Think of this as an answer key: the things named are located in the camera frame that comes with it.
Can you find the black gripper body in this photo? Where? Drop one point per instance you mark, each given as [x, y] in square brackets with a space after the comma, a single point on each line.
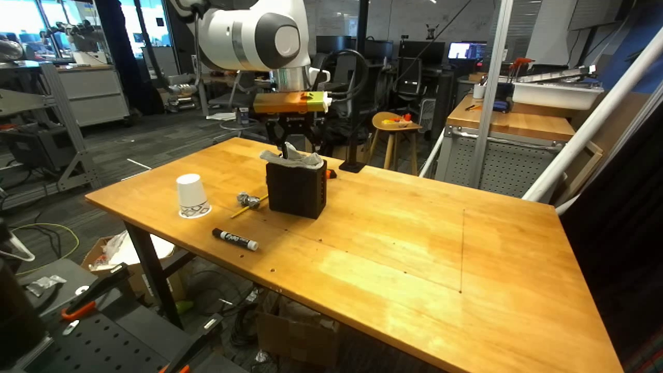
[292, 129]

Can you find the white terry cloth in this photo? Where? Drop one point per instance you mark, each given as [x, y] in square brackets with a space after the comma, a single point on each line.
[296, 157]

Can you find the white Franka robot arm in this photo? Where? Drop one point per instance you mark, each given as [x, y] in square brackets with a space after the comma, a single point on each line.
[240, 34]

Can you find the black perforated box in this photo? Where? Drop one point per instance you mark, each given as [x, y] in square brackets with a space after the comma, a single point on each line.
[296, 191]

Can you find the cardboard box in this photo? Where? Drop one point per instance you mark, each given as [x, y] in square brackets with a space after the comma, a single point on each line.
[296, 342]

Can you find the small metal binder clip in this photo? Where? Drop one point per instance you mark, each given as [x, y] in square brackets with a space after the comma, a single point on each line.
[249, 200]

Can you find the black office chair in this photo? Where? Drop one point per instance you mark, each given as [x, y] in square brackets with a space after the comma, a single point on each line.
[344, 89]

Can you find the yellow pencil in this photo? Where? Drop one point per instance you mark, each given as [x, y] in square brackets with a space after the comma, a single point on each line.
[249, 207]

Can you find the black pole stand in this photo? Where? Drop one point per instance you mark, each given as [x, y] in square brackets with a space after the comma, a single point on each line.
[359, 89]

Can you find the red and yellow toy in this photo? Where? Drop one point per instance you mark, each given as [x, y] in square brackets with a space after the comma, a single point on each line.
[394, 123]

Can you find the black marker pen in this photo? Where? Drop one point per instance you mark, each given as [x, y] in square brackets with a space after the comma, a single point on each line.
[236, 238]

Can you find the round wooden stool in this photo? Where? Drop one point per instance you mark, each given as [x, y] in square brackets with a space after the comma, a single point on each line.
[394, 126]

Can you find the white paper cup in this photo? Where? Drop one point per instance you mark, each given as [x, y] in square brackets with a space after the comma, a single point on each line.
[192, 198]

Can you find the computer monitor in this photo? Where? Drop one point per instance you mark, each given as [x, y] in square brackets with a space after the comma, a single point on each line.
[466, 51]

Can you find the white storage cabinet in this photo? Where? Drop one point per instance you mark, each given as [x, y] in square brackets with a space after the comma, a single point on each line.
[93, 95]

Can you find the white metal pole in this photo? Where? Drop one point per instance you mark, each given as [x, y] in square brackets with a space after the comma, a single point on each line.
[492, 89]
[593, 117]

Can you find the wooden top workbench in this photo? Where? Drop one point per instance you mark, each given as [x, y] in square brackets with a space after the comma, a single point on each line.
[511, 137]

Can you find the grey metal shelf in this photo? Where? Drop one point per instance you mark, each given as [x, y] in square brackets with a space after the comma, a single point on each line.
[43, 130]

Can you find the white tray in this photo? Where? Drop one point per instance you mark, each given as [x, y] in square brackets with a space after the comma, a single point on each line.
[557, 95]

